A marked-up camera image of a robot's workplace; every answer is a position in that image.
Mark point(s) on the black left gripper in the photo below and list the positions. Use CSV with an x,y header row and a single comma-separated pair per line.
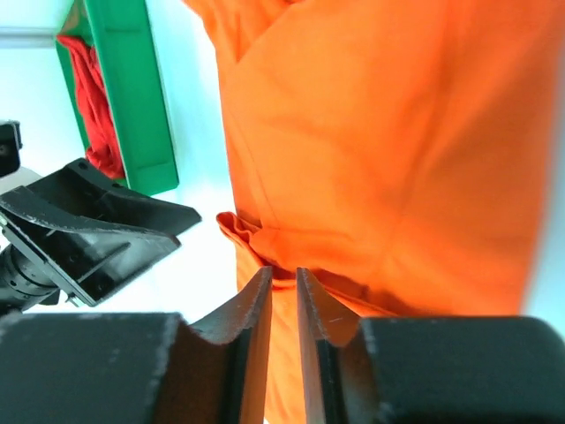
x,y
76,231

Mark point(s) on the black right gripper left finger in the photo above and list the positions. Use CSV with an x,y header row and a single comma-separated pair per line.
x,y
139,368

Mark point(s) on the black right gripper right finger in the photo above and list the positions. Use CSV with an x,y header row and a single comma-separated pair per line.
x,y
441,369

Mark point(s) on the orange t shirt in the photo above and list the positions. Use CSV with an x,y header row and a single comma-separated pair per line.
x,y
400,150

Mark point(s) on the red t shirt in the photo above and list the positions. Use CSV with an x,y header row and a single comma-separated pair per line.
x,y
103,150

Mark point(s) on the green plastic tray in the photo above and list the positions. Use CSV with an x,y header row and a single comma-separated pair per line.
x,y
121,34

